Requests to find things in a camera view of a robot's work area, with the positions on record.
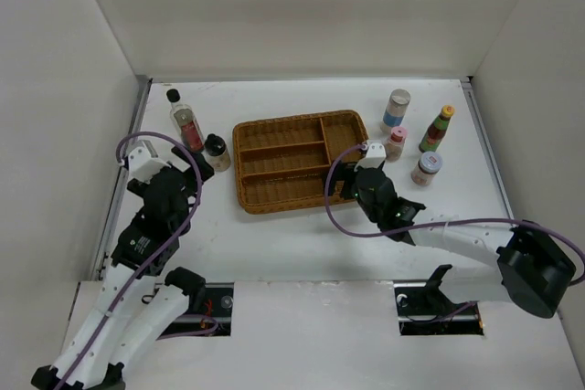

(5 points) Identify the tall glass red-label bottle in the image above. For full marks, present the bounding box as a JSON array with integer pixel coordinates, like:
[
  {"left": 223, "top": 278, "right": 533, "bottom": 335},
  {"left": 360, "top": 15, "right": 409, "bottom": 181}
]
[{"left": 166, "top": 89, "right": 204, "bottom": 153}]

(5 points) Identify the small black-cap spice jar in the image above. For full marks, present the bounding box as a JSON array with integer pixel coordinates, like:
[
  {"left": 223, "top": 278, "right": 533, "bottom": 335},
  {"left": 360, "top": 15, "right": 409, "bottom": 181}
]
[{"left": 204, "top": 133, "right": 231, "bottom": 172}]

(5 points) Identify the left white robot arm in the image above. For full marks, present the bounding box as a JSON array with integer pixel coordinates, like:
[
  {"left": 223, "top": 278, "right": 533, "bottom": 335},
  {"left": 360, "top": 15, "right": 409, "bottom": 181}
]
[{"left": 31, "top": 141, "right": 214, "bottom": 389}]

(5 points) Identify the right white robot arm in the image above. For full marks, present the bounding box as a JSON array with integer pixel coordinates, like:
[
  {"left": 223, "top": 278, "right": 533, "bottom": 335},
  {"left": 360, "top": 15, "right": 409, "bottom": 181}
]
[{"left": 324, "top": 162, "right": 579, "bottom": 319}]

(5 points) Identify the pink-cap spice shaker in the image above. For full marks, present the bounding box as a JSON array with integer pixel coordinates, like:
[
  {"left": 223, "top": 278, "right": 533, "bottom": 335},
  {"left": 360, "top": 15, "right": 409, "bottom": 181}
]
[{"left": 383, "top": 126, "right": 408, "bottom": 162}]

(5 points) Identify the woven wicker divided basket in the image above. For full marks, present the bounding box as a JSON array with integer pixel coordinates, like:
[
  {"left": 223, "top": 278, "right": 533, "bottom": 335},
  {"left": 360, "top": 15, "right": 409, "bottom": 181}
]
[{"left": 232, "top": 110, "right": 367, "bottom": 215}]

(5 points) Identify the green sauce bottle yellow cap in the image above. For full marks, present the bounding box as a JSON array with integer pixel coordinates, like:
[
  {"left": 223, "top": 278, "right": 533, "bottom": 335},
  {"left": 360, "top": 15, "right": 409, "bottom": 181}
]
[{"left": 419, "top": 105, "right": 455, "bottom": 153}]

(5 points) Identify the blue-label silver-lid shaker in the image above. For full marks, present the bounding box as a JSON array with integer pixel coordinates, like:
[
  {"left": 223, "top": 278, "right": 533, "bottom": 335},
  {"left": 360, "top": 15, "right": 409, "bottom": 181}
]
[{"left": 380, "top": 89, "right": 411, "bottom": 133}]

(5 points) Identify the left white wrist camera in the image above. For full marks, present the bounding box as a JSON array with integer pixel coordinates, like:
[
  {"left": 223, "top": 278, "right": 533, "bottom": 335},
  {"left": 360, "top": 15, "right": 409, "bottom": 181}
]
[{"left": 123, "top": 140, "right": 168, "bottom": 184}]

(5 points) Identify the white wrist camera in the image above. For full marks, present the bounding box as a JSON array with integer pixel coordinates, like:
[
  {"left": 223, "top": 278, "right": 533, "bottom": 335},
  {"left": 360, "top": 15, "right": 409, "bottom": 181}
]
[
  {"left": 123, "top": 140, "right": 168, "bottom": 184},
  {"left": 354, "top": 140, "right": 387, "bottom": 172}
]

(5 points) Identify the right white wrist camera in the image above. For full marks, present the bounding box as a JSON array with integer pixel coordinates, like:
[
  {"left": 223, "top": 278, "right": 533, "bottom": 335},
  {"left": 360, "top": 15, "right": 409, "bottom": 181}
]
[{"left": 354, "top": 140, "right": 387, "bottom": 172}]

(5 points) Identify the aluminium table edge frame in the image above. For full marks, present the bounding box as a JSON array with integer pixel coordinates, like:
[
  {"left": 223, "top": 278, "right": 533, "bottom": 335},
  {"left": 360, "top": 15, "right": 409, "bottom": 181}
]
[{"left": 89, "top": 74, "right": 522, "bottom": 281}]

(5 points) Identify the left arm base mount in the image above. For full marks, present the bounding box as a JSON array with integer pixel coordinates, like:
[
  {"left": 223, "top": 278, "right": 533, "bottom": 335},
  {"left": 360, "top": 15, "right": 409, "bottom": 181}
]
[{"left": 161, "top": 283, "right": 234, "bottom": 338}]

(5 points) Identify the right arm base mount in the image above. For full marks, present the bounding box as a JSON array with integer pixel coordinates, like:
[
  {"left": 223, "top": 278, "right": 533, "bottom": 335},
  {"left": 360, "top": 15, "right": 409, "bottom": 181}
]
[{"left": 394, "top": 265, "right": 484, "bottom": 336}]

